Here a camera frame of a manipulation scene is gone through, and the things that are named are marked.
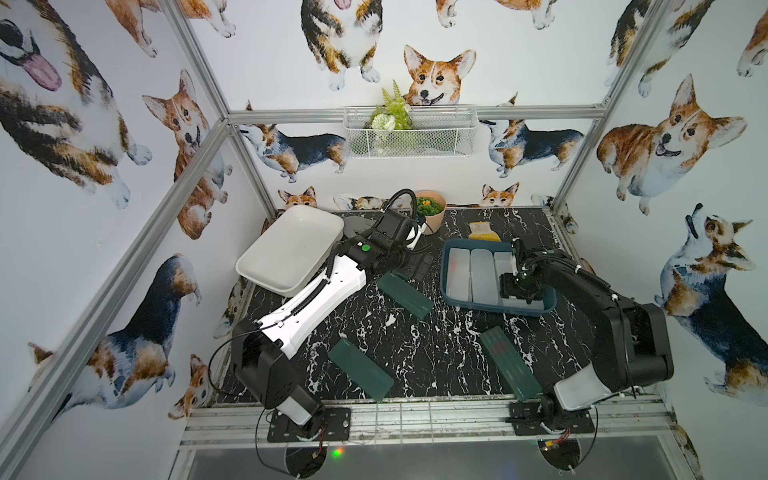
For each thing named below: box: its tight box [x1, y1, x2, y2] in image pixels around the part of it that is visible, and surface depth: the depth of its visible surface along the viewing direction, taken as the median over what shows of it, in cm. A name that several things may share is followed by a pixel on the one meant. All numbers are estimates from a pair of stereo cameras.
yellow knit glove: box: [468, 221, 501, 242], surface depth 116 cm
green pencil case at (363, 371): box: [328, 338, 395, 402], surface depth 84 cm
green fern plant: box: [371, 79, 413, 131], surface depth 85 cm
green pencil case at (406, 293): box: [377, 270, 434, 320], surface depth 97 cm
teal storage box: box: [440, 238, 557, 316], surface depth 97 cm
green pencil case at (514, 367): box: [480, 326, 542, 402], surface depth 84 cm
